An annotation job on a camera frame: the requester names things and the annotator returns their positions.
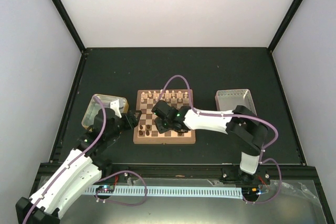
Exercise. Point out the row of white chess pieces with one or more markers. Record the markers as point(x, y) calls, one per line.
point(178, 96)

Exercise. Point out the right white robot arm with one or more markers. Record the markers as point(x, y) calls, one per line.
point(240, 124)

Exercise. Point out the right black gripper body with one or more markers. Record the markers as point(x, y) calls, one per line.
point(161, 128)

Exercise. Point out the light blue cable duct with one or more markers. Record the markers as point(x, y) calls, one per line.
point(171, 191)

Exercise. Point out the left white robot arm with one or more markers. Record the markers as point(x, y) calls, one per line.
point(82, 168)

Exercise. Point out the black rail base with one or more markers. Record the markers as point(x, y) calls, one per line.
point(230, 174)

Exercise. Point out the pink rimmed metal tray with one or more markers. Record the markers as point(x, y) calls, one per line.
point(229, 99)

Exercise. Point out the small circuit board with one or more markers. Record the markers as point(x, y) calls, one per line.
point(106, 189)

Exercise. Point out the gold rimmed metal tray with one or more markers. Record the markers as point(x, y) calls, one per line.
point(94, 107)

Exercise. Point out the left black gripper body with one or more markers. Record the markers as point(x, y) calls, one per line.
point(129, 124)

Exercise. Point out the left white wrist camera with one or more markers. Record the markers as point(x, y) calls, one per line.
point(117, 107)

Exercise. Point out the wooden chess board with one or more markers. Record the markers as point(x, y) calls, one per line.
point(170, 137)

